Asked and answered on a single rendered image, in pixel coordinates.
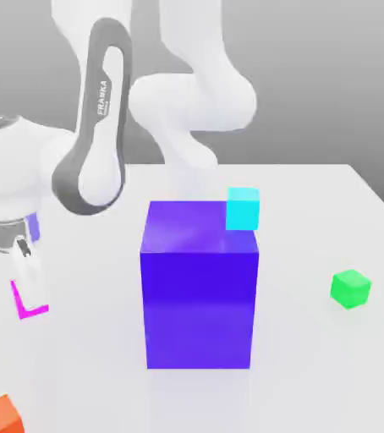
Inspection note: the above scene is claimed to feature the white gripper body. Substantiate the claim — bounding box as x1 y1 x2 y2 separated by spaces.
9 235 47 311

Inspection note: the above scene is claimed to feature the small magenta cube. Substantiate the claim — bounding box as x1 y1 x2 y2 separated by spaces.
9 279 50 321

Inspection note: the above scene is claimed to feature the small cyan cube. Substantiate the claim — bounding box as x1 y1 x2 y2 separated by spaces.
225 186 261 232

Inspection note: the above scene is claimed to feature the small green cube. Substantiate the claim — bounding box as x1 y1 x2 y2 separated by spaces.
329 268 373 311

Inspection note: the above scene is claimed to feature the large purple box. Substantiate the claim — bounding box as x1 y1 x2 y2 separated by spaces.
139 200 261 370

